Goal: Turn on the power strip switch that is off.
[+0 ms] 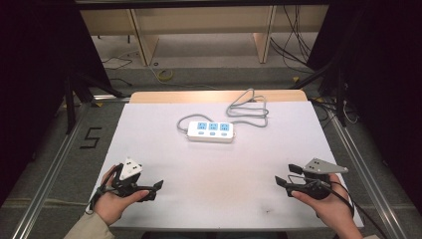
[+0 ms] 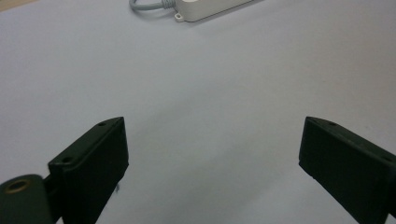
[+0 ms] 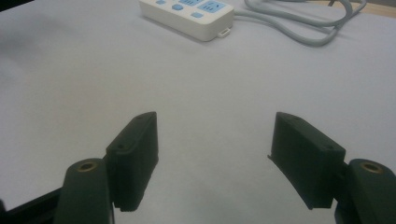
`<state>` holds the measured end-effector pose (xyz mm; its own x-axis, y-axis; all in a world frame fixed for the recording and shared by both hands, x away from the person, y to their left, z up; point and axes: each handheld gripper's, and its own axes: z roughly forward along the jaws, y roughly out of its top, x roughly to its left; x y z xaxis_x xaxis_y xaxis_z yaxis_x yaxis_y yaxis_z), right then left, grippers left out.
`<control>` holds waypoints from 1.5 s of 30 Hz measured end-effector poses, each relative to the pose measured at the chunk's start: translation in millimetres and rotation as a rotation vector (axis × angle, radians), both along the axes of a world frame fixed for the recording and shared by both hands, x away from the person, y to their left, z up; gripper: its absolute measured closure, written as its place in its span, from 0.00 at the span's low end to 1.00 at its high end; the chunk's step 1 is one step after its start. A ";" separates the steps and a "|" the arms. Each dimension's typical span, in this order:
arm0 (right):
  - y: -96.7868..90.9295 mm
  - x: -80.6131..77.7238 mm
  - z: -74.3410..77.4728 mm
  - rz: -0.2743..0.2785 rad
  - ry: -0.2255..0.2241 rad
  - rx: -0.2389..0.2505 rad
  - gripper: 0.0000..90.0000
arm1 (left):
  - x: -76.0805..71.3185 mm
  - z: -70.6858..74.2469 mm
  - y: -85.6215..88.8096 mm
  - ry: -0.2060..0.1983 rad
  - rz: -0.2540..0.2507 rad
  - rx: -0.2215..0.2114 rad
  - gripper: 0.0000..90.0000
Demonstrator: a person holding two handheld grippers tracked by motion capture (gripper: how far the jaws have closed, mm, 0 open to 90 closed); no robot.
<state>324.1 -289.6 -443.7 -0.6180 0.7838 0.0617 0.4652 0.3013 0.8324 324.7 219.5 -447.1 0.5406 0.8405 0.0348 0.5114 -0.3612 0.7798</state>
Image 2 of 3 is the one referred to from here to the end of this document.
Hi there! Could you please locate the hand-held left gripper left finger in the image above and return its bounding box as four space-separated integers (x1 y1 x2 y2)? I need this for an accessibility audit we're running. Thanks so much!
48 116 130 224

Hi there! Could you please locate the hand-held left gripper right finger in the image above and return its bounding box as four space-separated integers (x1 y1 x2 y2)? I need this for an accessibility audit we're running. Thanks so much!
298 116 396 224

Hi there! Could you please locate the white power strip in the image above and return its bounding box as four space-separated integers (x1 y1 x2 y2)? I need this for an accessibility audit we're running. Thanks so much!
173 0 257 23

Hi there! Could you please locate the grey power strip cable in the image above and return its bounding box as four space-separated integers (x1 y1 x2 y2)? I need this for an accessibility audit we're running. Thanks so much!
129 0 177 12

